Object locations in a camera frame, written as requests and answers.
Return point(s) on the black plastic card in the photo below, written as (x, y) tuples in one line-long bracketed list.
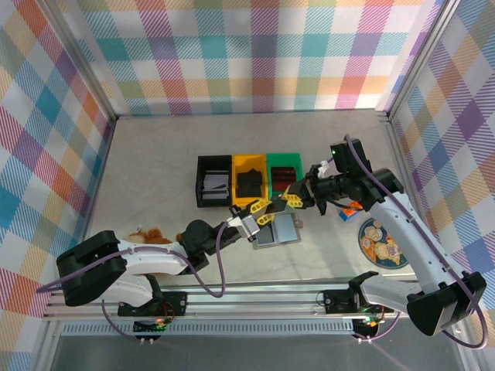
[(277, 207)]

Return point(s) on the grey card holder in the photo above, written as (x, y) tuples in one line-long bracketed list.
[(286, 230)]

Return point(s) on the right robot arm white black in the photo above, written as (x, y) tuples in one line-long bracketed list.
[(406, 239)]

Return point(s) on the red cards stack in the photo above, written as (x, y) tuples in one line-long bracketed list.
[(284, 175)]

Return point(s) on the black cards stack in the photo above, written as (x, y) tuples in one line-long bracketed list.
[(249, 181)]

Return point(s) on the white cards stack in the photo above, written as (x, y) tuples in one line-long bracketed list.
[(216, 178)]

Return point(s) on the yellow plastic bin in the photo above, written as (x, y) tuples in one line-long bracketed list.
[(243, 199)]

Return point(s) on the blue orange toy brick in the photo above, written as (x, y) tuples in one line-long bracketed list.
[(348, 215)]

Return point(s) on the green plastic bin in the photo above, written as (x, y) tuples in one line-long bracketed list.
[(284, 159)]

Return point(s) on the orange plush toy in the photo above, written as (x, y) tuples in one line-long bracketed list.
[(151, 234)]

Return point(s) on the black plastic bin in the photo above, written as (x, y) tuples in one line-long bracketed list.
[(201, 181)]

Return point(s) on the round cartoon coaster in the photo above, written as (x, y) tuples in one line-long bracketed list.
[(381, 247)]

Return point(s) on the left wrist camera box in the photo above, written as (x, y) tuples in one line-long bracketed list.
[(249, 228)]

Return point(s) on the aluminium side rail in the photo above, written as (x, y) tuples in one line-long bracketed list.
[(94, 201), (404, 174)]

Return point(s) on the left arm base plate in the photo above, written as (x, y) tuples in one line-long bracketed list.
[(176, 303)]

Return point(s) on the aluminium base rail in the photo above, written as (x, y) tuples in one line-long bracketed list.
[(251, 301)]

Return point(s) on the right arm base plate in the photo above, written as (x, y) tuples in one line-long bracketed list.
[(336, 301)]

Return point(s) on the aluminium frame post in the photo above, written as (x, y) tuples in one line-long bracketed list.
[(82, 58), (421, 58)]

